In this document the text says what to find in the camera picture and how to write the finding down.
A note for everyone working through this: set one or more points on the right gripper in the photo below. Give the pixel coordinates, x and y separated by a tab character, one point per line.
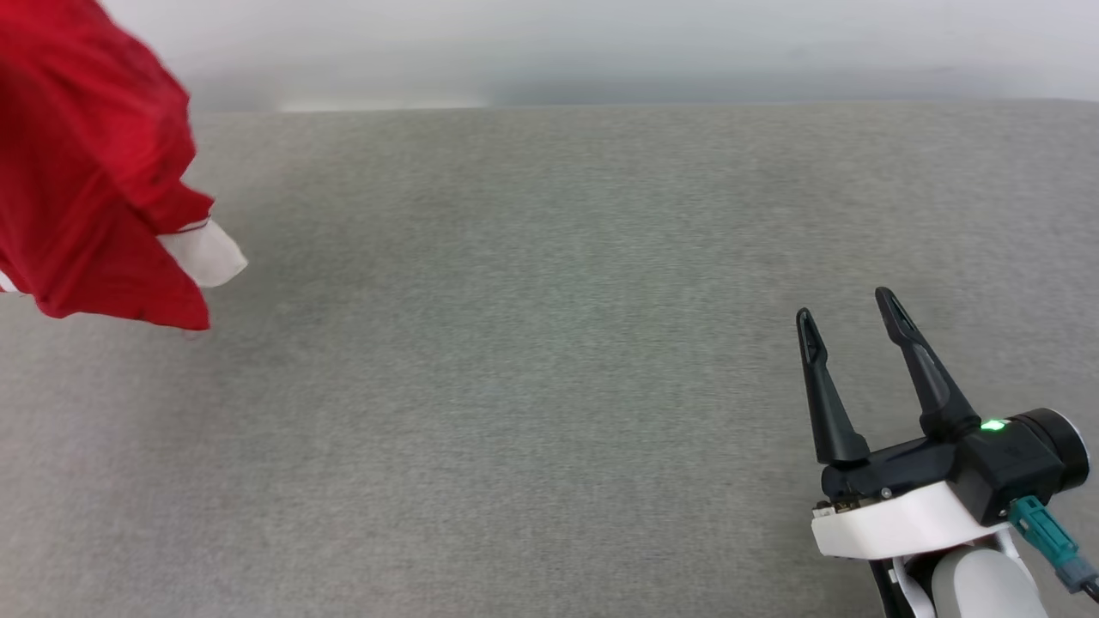
893	515

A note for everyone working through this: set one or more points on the red white basketball jersey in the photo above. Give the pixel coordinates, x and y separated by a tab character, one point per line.
77	154

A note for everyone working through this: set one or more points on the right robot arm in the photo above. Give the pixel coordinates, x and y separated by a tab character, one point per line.
979	588

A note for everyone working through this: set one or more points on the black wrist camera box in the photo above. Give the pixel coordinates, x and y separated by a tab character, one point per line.
1017	468

